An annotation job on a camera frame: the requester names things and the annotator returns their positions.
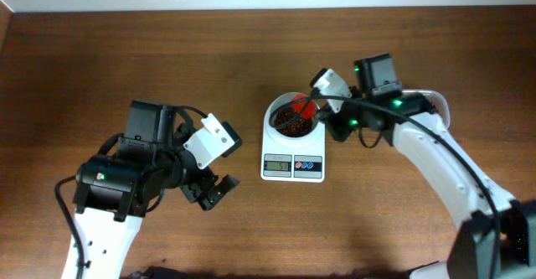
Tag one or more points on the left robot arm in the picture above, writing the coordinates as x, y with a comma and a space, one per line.
107, 218

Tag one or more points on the clear plastic container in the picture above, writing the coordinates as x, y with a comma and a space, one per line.
437, 100

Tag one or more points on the white round bowl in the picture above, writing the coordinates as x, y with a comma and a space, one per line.
279, 104

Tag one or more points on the orange measuring scoop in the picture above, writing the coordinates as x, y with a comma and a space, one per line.
304, 106

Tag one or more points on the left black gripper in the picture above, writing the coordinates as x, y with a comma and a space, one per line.
219, 189

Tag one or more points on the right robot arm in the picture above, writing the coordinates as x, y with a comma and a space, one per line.
495, 232

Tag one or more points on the red beans in bowl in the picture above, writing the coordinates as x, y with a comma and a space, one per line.
289, 128

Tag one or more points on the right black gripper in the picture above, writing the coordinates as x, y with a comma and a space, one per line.
341, 131

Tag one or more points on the white digital kitchen scale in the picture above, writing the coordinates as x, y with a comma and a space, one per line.
293, 159

